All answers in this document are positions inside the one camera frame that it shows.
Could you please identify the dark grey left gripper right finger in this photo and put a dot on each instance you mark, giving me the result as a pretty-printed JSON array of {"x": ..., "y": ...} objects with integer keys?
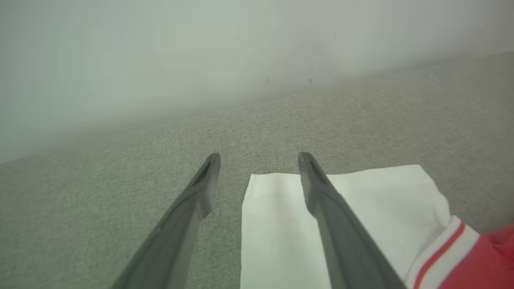
[{"x": 345, "y": 241}]

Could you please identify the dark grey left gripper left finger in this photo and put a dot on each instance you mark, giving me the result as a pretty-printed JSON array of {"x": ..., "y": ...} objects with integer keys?
[{"x": 180, "y": 233}]

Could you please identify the red jersey with white sleeves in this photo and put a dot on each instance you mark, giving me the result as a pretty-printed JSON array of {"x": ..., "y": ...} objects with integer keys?
[{"x": 277, "y": 233}]

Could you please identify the grey fabric sofa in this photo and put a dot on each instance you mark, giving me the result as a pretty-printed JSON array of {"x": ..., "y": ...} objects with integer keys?
[{"x": 80, "y": 200}]

